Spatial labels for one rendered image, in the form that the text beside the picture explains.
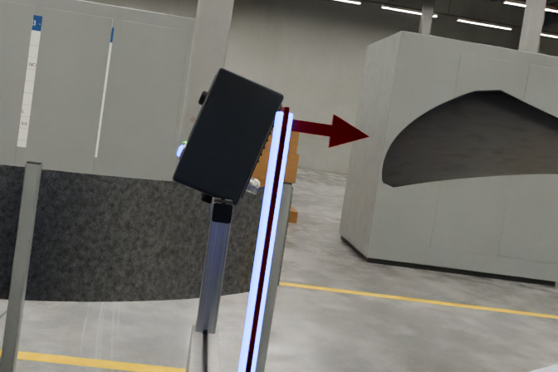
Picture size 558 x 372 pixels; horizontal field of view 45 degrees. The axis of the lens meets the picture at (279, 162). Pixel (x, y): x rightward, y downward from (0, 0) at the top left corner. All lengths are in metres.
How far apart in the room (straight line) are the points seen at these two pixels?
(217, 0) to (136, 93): 1.95
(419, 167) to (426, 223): 6.22
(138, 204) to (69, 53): 4.44
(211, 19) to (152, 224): 2.70
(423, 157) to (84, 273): 1.76
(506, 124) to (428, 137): 0.07
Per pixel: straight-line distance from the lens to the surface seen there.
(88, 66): 6.53
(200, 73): 4.72
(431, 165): 0.58
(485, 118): 0.46
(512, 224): 7.12
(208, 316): 1.05
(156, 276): 2.31
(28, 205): 2.12
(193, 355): 0.95
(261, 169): 8.54
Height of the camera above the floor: 1.18
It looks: 3 degrees down
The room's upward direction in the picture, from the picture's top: 8 degrees clockwise
